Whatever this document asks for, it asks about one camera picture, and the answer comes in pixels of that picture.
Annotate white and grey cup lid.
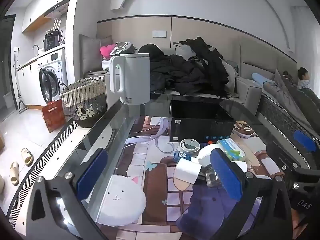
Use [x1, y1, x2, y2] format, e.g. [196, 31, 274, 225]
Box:
[179, 138, 200, 155]

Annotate grey padded headboard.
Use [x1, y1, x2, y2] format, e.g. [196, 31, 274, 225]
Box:
[240, 42, 298, 80]

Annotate light blue pillow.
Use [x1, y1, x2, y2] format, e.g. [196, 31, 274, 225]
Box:
[251, 73, 274, 84]

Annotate clear glass jar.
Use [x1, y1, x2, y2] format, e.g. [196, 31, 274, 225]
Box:
[205, 167, 223, 188]

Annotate grey sofa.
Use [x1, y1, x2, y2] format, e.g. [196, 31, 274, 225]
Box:
[84, 71, 263, 115]

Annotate beige slipper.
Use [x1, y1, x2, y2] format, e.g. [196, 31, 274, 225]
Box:
[21, 148, 34, 167]
[9, 162, 20, 186]

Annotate range hood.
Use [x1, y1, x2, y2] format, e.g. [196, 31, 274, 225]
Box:
[44, 0, 70, 18]

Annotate green tissue pack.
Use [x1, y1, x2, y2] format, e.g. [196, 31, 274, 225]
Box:
[217, 138, 247, 161]

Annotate grey sofa cushion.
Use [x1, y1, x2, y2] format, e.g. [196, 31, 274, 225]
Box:
[79, 34, 113, 74]

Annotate toilet paper roll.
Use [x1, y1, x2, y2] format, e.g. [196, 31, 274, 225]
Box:
[174, 159, 202, 184]

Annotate red gift bag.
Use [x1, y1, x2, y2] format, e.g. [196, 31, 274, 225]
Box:
[41, 99, 66, 133]

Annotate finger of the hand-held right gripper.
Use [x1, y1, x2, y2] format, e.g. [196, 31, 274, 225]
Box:
[287, 127, 320, 155]
[266, 142, 320, 188]

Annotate pink plush toy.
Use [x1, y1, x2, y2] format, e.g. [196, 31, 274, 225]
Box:
[100, 44, 116, 58]

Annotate black storage box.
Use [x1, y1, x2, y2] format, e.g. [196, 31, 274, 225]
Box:
[169, 99, 236, 143]

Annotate cartoon printed rug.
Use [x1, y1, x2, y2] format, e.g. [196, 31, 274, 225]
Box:
[96, 116, 288, 240]

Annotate white electric kettle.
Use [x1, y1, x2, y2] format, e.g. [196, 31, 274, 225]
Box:
[109, 53, 151, 105]

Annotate white washing machine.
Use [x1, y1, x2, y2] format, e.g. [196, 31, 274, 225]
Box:
[37, 47, 68, 105]

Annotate brown strap sandal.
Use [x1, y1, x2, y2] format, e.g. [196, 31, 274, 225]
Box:
[235, 121, 253, 138]

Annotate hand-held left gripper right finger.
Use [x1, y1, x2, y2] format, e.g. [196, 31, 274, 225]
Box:
[210, 148, 294, 240]

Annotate upright floor mop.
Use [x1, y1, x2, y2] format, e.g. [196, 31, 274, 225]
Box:
[14, 52, 29, 113]

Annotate wicker laundry basket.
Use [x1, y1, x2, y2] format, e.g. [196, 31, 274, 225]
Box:
[59, 76, 108, 128]

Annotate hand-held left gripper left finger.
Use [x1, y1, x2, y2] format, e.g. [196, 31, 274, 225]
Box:
[24, 148, 110, 240]

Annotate pile of black clothes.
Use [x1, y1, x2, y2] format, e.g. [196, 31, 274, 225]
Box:
[137, 37, 230, 98]

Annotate black white herringbone mat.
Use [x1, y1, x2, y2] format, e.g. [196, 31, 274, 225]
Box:
[6, 120, 83, 230]

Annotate white round bowl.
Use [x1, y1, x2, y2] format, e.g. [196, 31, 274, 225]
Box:
[198, 144, 220, 168]

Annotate dark patterned mattress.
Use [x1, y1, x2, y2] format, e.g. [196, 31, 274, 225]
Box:
[257, 92, 320, 140]

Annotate black pressure cooker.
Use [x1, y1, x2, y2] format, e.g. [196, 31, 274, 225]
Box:
[44, 31, 63, 51]

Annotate black and white helmet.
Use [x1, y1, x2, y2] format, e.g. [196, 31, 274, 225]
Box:
[110, 41, 137, 55]

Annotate white cat cushion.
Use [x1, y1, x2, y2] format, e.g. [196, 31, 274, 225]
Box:
[96, 174, 147, 225]

